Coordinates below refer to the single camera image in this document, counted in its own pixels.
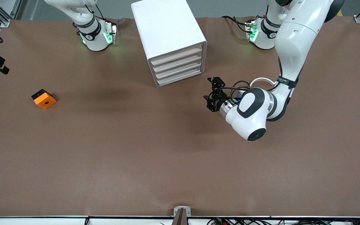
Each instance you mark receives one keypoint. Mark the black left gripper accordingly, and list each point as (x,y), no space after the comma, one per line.
(218,102)

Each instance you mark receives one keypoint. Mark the white box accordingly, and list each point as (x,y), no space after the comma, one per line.
(176,56)

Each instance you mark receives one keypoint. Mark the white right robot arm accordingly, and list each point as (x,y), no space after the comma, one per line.
(95,34)

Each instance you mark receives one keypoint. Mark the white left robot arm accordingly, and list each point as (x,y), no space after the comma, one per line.
(295,34)

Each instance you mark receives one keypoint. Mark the white curved plastic piece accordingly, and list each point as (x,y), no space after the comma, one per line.
(262,78)

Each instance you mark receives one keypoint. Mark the orange box with hole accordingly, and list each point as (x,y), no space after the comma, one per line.
(45,101)

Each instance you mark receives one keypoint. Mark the brown table mat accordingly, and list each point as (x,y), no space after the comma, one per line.
(136,150)

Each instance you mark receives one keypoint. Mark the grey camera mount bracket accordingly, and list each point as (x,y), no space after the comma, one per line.
(176,211)

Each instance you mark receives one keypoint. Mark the dark camera mount post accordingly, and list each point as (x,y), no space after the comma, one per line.
(180,219)

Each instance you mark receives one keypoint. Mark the white table edge rail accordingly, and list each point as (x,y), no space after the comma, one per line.
(42,221)

